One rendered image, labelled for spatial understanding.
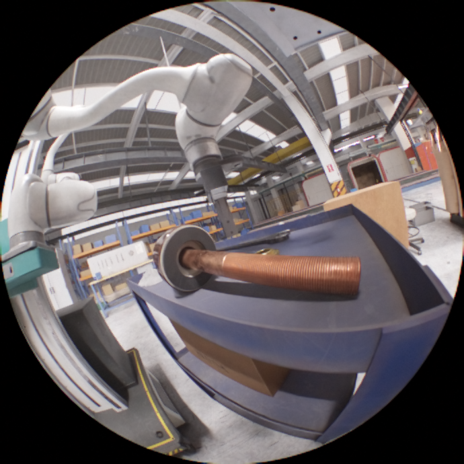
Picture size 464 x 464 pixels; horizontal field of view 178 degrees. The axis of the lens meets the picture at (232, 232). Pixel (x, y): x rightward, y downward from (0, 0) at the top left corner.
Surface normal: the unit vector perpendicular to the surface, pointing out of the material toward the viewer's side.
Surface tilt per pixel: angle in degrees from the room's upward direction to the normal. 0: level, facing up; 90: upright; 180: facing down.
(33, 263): 90
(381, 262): 0
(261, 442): 0
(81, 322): 90
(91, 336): 90
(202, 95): 150
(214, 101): 154
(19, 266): 90
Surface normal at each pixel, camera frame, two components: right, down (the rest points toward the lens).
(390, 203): -0.66, 0.26
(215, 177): 0.10, 0.00
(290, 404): -0.33, -0.94
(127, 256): 0.67, -0.21
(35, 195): 0.85, -0.33
